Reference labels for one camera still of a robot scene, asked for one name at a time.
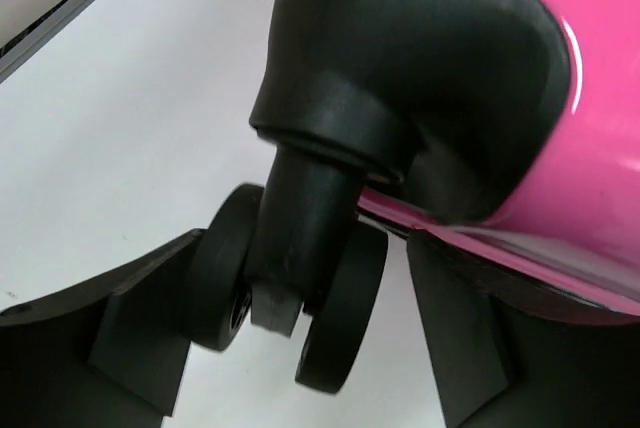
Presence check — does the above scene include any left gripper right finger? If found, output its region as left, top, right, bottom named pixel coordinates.
left=407, top=231, right=639, bottom=427

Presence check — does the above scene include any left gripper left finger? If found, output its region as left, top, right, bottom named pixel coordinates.
left=1, top=229, right=202, bottom=427

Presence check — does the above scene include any pink hard-shell suitcase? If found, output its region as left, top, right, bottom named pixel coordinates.
left=184, top=0, right=639, bottom=393

